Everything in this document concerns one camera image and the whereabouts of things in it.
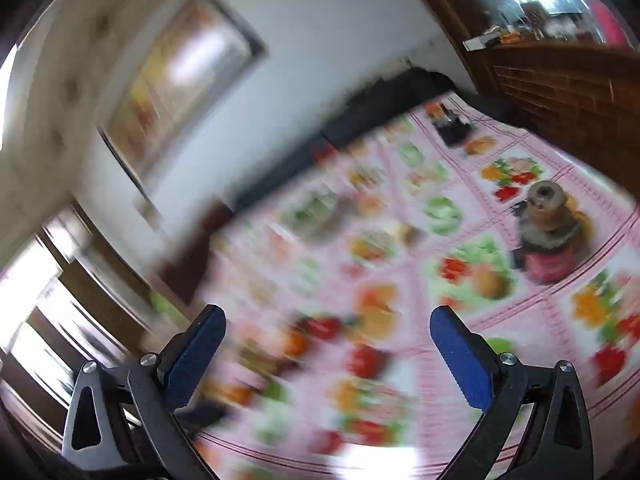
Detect brown wooden door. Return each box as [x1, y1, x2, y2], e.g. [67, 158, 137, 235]
[0, 200, 166, 411]

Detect dark jar with red label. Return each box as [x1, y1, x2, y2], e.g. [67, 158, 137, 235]
[512, 180, 583, 286]

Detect framed wall picture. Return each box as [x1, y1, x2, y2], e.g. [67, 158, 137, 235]
[97, 0, 266, 196]

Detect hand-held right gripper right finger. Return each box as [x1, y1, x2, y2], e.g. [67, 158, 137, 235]
[429, 305, 596, 480]

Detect small black box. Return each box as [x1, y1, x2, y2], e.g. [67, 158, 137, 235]
[425, 102, 476, 148]

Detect brown wooden counter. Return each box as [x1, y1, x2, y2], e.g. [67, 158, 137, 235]
[390, 0, 640, 196]

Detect fruit and flower print tablecloth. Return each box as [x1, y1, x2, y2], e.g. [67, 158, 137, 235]
[190, 92, 640, 480]

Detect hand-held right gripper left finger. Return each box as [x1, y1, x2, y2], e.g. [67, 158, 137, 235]
[61, 304, 227, 480]

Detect brown chair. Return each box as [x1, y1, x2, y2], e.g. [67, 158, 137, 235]
[152, 195, 238, 308]

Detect black sofa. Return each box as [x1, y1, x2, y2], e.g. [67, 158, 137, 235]
[220, 67, 531, 211]

